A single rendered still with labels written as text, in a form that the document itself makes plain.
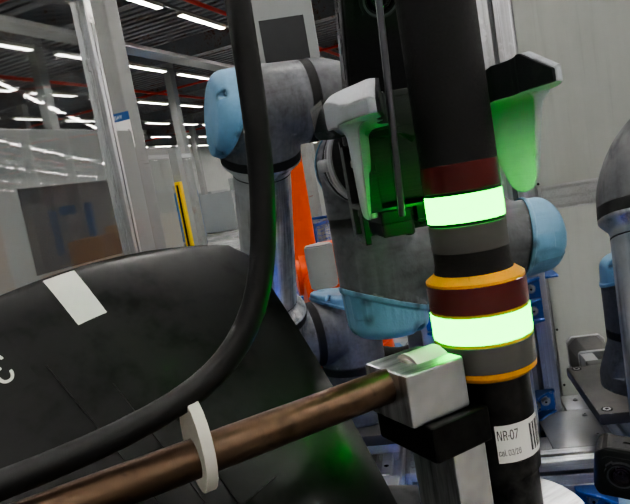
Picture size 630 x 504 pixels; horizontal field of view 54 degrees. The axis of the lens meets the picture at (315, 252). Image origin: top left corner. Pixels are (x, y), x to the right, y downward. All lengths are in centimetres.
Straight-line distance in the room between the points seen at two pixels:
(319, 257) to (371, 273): 360
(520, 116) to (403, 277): 26
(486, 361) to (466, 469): 5
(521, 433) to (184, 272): 20
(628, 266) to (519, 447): 44
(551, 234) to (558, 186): 155
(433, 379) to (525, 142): 12
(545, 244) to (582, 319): 163
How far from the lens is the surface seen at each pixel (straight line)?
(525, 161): 31
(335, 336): 106
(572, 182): 215
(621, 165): 73
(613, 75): 220
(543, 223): 60
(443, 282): 27
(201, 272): 36
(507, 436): 29
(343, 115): 26
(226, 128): 81
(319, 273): 414
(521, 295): 27
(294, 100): 83
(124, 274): 35
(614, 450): 58
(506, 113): 31
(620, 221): 72
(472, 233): 26
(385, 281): 52
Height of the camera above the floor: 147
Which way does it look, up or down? 7 degrees down
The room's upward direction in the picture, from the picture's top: 10 degrees counter-clockwise
